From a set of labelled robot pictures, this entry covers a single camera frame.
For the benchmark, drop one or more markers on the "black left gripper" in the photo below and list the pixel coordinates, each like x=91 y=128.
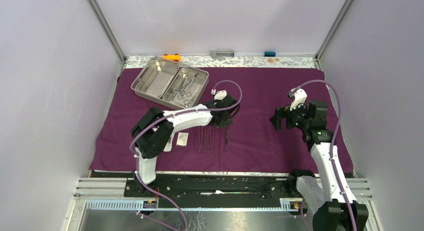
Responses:
x=226 y=123

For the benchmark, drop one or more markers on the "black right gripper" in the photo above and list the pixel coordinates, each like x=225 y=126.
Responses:
x=285 y=112

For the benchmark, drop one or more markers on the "steel scalpel handle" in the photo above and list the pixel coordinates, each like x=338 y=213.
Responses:
x=206 y=136

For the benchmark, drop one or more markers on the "steel tweezers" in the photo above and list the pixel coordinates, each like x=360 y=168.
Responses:
x=200 y=138
x=212 y=136

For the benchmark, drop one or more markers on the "purple cloth wrap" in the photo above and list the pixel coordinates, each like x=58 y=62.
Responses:
x=251 y=143

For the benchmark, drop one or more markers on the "small white sterile packet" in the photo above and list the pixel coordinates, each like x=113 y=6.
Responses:
x=182 y=139

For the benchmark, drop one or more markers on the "perforated steel instrument tray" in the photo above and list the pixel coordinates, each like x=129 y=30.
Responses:
x=160 y=75

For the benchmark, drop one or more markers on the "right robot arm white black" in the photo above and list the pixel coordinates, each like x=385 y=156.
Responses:
x=329 y=197

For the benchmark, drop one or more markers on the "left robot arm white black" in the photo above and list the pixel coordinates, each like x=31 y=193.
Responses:
x=150 y=136

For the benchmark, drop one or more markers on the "steel surgical forceps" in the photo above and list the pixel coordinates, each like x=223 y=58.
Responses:
x=184 y=86

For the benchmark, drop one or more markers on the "blue plastic block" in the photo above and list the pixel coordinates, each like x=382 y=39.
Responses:
x=269 y=54

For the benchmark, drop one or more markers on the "orange toy car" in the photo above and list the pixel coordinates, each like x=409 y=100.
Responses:
x=174 y=57

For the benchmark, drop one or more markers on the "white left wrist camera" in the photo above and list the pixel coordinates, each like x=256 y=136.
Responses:
x=218 y=94

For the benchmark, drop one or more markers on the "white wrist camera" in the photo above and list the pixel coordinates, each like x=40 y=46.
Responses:
x=298 y=96
x=218 y=94

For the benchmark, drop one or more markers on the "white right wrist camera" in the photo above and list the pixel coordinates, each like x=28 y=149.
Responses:
x=298 y=96

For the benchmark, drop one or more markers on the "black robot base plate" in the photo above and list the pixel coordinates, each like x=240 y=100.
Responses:
x=183 y=187

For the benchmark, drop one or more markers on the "slotted grey cable duct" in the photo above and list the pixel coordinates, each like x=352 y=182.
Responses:
x=212 y=204

